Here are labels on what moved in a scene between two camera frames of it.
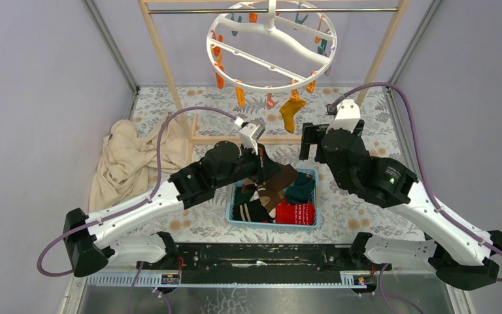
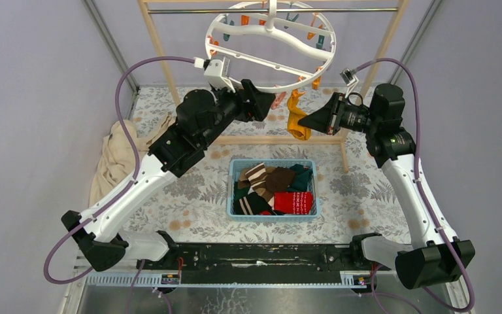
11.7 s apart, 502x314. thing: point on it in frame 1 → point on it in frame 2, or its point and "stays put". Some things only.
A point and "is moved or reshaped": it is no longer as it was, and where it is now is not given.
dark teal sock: x=301 y=192 is moved or reshaped
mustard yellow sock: x=288 y=110 is moved or reshaped
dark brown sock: x=284 y=178 stays put
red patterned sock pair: x=298 y=213 → x=293 y=202
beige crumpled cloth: x=127 y=170 stays put
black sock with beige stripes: x=251 y=211 is moved or reshaped
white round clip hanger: x=271 y=27 is moved or reshaped
